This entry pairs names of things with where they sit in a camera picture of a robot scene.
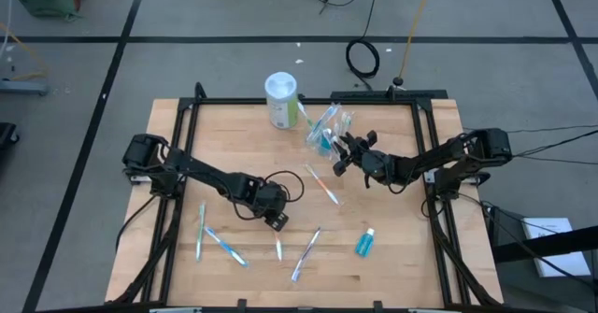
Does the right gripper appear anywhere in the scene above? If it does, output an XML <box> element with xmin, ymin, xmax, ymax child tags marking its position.
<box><xmin>333</xmin><ymin>130</ymin><xmax>399</xmax><ymax>186</ymax></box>

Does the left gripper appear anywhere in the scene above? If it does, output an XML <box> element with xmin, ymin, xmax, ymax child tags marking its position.
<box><xmin>242</xmin><ymin>176</ymin><xmax>290</xmax><ymax>233</ymax></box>

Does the clear plastic cup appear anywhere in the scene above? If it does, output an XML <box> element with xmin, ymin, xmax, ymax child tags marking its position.
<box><xmin>306</xmin><ymin>101</ymin><xmax>356</xmax><ymax>161</ymax></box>

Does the white green wipes canister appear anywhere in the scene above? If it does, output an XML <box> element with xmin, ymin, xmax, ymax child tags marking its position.
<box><xmin>263</xmin><ymin>71</ymin><xmax>300</xmax><ymax>130</ymax></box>

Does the black metal beam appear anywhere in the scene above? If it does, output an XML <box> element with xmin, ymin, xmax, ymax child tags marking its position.
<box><xmin>492</xmin><ymin>226</ymin><xmax>598</xmax><ymax>263</ymax></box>

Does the white paper booklet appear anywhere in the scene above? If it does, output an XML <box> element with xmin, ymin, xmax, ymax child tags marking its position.
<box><xmin>521</xmin><ymin>217</ymin><xmax>592</xmax><ymax>277</ymax></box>

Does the black floor object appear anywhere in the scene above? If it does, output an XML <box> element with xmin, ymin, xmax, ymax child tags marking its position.
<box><xmin>0</xmin><ymin>121</ymin><xmax>20</xmax><ymax>163</ymax></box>

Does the black coiled floor cable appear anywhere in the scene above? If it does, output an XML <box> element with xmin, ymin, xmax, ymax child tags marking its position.
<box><xmin>345</xmin><ymin>0</ymin><xmax>380</xmax><ymax>90</ymax></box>

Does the yellow floor cable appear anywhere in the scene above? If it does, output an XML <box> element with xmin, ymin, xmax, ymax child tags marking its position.
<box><xmin>398</xmin><ymin>0</ymin><xmax>435</xmax><ymax>79</ymax></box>

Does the grey blue floor rail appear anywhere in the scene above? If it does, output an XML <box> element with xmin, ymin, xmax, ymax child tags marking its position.
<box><xmin>0</xmin><ymin>79</ymin><xmax>50</xmax><ymax>95</ymax></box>

